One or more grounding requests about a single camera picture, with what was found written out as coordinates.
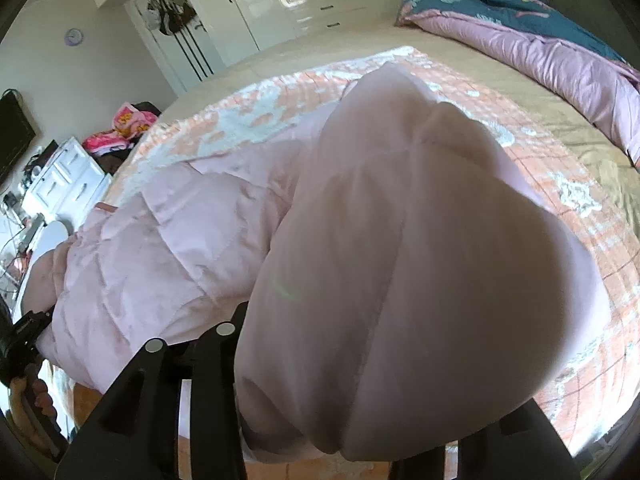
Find person's left hand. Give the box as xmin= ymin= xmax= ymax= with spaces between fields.
xmin=9 ymin=375 xmax=61 ymax=427

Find pink printed cloth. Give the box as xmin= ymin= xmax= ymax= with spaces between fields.
xmin=81 ymin=101 xmax=159 ymax=154

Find teal floral pink duvet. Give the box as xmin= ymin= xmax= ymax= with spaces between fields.
xmin=395 ymin=0 xmax=640 ymax=167

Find pink quilted jacket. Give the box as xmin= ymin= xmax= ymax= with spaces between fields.
xmin=22 ymin=62 xmax=613 ymax=463

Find white dresser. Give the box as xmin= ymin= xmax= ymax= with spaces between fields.
xmin=22 ymin=136 xmax=114 ymax=227

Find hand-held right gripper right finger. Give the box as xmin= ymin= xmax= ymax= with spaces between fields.
xmin=389 ymin=399 xmax=582 ymax=480

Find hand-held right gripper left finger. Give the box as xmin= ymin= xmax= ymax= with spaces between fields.
xmin=54 ymin=304 xmax=249 ymax=480

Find black hanging bag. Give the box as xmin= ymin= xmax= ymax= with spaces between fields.
xmin=159 ymin=0 xmax=197 ymax=37

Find pink clothes pile on chair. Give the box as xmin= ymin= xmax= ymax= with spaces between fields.
xmin=97 ymin=101 xmax=163 ymax=177

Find black flat screen television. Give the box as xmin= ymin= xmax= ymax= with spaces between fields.
xmin=0 ymin=88 xmax=37 ymax=186

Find bed with beige sheet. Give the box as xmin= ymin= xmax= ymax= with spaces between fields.
xmin=107 ymin=20 xmax=640 ymax=211

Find orange checked bear blanket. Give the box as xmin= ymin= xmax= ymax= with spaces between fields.
xmin=65 ymin=46 xmax=640 ymax=480

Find white door with black stripes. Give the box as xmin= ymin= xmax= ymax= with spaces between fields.
xmin=124 ymin=0 xmax=227 ymax=97

